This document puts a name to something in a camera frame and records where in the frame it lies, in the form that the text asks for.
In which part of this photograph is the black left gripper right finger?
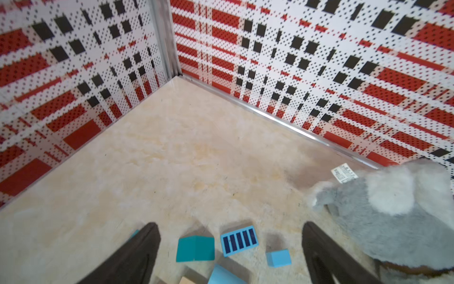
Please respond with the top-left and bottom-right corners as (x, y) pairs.
(301, 221), (381, 284)

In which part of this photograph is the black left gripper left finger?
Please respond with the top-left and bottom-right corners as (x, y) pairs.
(79, 222), (161, 284)

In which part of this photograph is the teal flat block left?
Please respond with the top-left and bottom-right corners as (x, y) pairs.
(130, 230), (139, 239)

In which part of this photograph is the long natural wood block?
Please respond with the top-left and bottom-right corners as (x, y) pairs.
(179, 276), (196, 284)

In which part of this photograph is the teal triangular block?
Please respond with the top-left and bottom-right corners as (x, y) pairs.
(176, 235), (215, 263)

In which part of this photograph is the blue letter P cube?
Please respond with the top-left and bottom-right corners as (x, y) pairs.
(266, 249), (292, 268)

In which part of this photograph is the grey husky plush toy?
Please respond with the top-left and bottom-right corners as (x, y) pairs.
(309, 159), (454, 284)

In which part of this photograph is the light blue cylinder block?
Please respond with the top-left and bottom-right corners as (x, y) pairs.
(208, 265), (247, 284)

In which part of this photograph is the blue striped block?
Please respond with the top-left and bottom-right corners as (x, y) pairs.
(221, 226), (259, 257)

